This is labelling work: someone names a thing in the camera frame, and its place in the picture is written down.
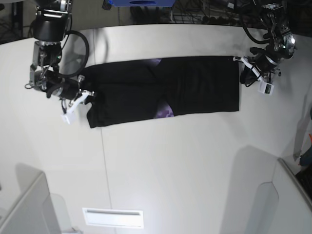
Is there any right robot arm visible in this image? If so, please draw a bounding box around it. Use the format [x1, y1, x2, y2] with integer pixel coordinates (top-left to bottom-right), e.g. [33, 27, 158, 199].
[25, 0, 95, 118]

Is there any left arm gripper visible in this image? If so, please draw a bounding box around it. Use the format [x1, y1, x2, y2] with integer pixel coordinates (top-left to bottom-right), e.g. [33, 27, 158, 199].
[233, 52, 282, 84]

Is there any grey monitor left corner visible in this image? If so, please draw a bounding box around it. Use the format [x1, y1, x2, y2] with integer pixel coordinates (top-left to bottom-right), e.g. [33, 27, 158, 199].
[0, 172, 62, 234]

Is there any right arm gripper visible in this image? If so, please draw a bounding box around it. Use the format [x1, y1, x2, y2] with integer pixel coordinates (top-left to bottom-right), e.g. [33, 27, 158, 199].
[45, 75, 97, 115]

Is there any black keyboard right edge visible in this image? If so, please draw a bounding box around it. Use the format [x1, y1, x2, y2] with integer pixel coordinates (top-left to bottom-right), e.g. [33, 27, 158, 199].
[295, 167, 312, 198]

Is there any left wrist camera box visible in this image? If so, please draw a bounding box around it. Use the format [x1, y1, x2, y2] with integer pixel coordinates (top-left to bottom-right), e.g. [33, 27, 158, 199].
[258, 81, 274, 95]

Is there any black printed T-shirt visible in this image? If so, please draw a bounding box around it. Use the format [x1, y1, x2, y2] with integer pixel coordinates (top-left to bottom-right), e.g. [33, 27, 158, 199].
[81, 57, 240, 128]

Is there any white slotted table tray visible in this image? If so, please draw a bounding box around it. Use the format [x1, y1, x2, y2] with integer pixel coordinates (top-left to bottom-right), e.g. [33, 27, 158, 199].
[82, 208, 144, 229]

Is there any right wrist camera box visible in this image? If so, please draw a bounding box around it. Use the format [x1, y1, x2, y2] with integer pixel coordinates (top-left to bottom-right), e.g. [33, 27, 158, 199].
[61, 113, 76, 125]

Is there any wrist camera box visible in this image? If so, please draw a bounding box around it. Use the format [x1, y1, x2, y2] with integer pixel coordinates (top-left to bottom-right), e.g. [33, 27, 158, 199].
[61, 113, 76, 125]
[258, 81, 274, 95]

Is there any blue plastic bin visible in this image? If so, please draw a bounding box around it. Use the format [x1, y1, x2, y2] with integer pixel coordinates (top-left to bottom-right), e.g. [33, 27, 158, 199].
[108, 0, 176, 7]

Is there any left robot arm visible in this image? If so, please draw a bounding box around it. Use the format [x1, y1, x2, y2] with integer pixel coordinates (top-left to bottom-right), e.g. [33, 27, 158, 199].
[235, 0, 295, 87]

